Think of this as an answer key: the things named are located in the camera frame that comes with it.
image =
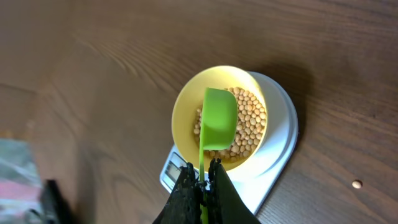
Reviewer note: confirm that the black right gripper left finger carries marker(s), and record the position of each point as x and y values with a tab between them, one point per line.
183	205

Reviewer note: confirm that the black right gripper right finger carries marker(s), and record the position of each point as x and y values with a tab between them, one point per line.
223	203

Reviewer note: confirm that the green plastic scoop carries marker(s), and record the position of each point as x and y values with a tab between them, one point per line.
218	126

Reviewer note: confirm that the white digital kitchen scale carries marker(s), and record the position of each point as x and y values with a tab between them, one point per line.
253	178

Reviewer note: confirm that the soybeans in bowl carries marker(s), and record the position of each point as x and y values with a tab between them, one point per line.
251	126

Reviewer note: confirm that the yellow bowl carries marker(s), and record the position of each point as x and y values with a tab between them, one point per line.
191	97

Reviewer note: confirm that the stray soybean on table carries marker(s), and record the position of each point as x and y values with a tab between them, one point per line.
357	184

